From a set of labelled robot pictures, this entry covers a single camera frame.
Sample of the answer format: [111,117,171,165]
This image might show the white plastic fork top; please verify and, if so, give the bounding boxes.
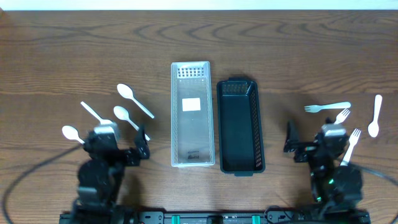
[304,101,351,113]

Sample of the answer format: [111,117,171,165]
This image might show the white plastic fork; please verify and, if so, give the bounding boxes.
[334,108,351,124]
[340,128,361,166]
[304,101,351,113]

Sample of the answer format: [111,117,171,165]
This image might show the black plastic basket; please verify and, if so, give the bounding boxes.
[216,78,266,177]

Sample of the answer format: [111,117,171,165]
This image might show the white plastic spoon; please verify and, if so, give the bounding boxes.
[116,83,155,119]
[62,126,85,144]
[368,95,382,138]
[113,106,139,131]

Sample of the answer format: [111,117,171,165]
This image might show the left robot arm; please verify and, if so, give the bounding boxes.
[59,123,150,224]

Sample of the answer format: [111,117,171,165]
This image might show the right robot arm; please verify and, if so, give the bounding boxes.
[284,121,367,223]

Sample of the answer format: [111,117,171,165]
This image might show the clear plastic basket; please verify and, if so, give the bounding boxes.
[170,61,215,167]

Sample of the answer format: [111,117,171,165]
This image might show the white plastic utensil handle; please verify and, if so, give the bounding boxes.
[80,101,113,125]

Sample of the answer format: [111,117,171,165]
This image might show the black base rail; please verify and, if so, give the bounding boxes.
[58,208,371,224]

